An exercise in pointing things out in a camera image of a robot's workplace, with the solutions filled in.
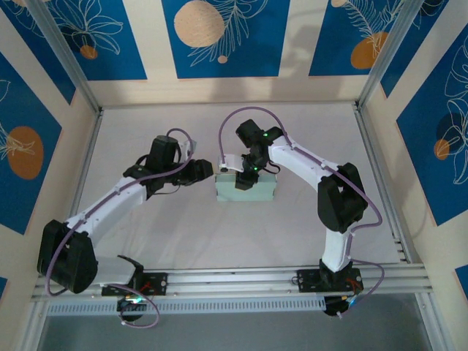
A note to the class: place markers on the aluminium frame post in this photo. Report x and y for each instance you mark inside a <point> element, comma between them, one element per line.
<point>66,55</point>
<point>391,47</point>

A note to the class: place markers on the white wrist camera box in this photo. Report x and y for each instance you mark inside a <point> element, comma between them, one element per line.
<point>188,148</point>
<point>232,162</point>

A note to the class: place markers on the aluminium frame leg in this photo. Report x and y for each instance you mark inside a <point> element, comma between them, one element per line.
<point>433,325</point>
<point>33,329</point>

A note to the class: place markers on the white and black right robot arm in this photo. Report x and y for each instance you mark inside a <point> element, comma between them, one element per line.
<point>340,197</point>

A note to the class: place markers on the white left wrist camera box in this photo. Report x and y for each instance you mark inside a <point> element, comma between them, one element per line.
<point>188,148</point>

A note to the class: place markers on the aluminium frame cross rail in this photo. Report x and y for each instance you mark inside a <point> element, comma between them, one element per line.
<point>234,281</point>

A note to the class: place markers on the aluminium table side rail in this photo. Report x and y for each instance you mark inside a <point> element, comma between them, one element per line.
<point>87,153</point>
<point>369,146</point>

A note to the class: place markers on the white and teal paper box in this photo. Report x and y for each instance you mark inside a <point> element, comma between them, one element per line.
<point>263,190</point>

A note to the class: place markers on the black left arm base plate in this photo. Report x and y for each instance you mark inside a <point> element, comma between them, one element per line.
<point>157,283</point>

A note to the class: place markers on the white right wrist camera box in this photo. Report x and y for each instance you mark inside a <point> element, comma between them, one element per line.
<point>232,162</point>

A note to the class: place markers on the blue floral wall panel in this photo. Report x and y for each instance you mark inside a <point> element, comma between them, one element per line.
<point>120,55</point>
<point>22,197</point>
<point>329,44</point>
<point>420,164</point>
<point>256,55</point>
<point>413,55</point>
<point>36,55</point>

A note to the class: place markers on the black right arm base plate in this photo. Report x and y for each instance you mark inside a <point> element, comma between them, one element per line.
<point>307,281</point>

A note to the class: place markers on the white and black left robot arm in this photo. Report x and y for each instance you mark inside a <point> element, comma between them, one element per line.
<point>106,204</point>

